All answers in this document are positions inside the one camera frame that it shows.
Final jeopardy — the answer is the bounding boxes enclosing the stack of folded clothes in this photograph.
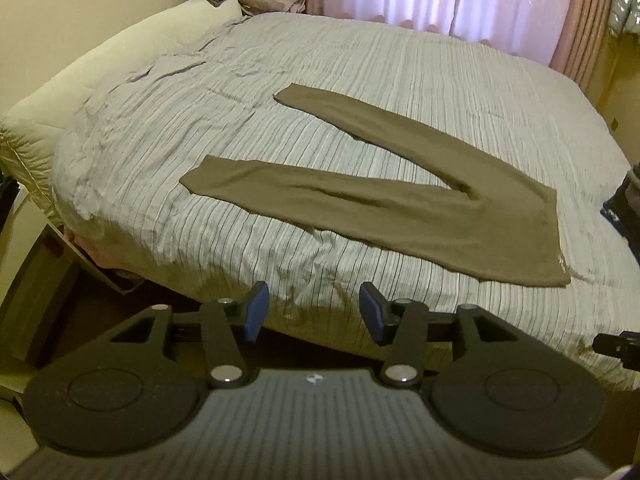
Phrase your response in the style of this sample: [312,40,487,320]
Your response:
[602,162,640,266]

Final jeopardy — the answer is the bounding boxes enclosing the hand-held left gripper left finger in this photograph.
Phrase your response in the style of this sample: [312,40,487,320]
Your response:
[107,281,271,388]

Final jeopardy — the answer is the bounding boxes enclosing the dark patterned cloth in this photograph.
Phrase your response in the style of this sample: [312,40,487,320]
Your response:
[0,172,21,211]

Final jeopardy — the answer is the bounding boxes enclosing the grey striped bedspread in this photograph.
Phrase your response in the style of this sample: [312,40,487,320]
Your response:
[52,12,640,391]

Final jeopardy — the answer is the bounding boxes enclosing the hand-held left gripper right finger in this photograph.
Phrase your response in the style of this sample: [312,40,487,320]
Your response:
[359,281,521,388]

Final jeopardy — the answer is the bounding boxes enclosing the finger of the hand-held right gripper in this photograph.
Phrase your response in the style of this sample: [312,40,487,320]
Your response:
[592,330,640,362]

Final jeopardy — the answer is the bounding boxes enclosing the olive brown pants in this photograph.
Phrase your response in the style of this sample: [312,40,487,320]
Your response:
[179,84,571,288]

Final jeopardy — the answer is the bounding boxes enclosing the silver foil bag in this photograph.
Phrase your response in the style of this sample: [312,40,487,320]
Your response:
[607,0,640,38]

